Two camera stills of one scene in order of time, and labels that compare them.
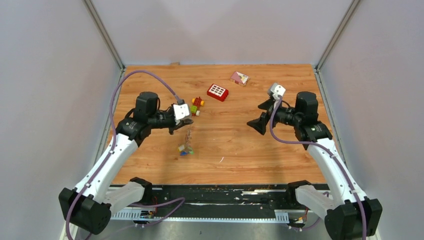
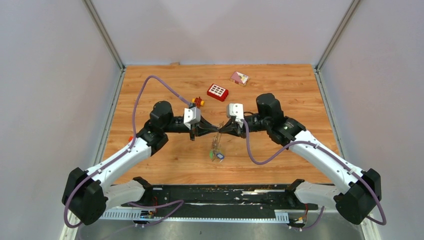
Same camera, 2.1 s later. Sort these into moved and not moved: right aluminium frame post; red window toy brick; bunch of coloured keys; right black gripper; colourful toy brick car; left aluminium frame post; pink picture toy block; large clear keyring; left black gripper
Moved: left black gripper; large clear keyring; bunch of coloured keys; right black gripper
Not moved: pink picture toy block; right aluminium frame post; red window toy brick; left aluminium frame post; colourful toy brick car
